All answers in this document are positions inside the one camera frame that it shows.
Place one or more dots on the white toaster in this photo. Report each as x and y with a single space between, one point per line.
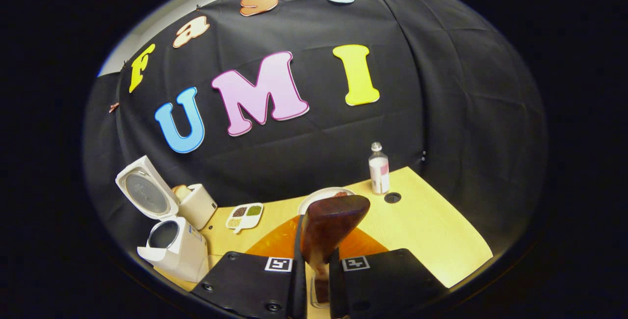
198 208

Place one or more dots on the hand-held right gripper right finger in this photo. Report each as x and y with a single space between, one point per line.
336 294

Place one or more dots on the brown wooden spoon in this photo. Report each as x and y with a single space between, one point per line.
328 225

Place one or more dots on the white round plate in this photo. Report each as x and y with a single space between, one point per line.
314 196

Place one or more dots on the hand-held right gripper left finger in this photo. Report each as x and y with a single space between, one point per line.
298 289

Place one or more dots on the toasted bread slice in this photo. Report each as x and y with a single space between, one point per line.
181 193

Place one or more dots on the white rice cooker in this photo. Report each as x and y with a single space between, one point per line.
181 255

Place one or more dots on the white divided bean dish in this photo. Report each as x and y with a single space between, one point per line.
244 216

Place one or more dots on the red cloth clip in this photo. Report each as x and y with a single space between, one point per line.
114 107

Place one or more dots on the clear bottle with pink label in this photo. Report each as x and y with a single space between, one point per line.
379 172

